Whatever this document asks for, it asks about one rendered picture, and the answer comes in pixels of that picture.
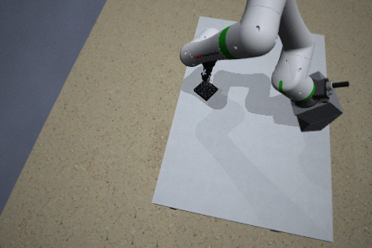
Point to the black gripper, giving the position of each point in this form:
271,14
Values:
206,74

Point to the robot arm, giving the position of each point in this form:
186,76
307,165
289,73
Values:
256,35

